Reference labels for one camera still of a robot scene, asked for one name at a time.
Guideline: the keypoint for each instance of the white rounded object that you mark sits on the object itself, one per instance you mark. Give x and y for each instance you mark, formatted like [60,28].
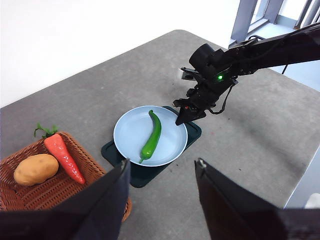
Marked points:
[313,201]

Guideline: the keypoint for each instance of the yellow-brown potato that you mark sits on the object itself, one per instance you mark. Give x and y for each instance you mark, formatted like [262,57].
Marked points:
[36,170]

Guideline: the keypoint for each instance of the long green pepper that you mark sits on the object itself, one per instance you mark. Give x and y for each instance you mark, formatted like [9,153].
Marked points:
[153,137]

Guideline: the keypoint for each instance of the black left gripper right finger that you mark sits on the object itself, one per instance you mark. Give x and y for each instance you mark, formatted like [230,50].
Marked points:
[237,215]

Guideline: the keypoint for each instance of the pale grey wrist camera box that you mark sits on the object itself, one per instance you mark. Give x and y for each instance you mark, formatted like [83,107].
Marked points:
[187,74]

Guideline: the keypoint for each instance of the light blue round plate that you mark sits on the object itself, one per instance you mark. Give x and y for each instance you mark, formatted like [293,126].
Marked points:
[130,132]

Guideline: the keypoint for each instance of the brown wicker basket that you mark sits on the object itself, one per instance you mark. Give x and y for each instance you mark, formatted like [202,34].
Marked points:
[50,195]

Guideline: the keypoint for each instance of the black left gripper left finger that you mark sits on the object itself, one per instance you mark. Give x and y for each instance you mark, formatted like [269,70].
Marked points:
[87,215]

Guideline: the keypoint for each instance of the grey window frame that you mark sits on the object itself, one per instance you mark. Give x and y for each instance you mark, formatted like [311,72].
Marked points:
[250,22]

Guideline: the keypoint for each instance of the black rectangular tray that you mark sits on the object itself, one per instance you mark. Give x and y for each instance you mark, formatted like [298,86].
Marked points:
[142,175]

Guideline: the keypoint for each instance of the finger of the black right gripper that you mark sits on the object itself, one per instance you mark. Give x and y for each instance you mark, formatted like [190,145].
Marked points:
[183,115]
[196,116]

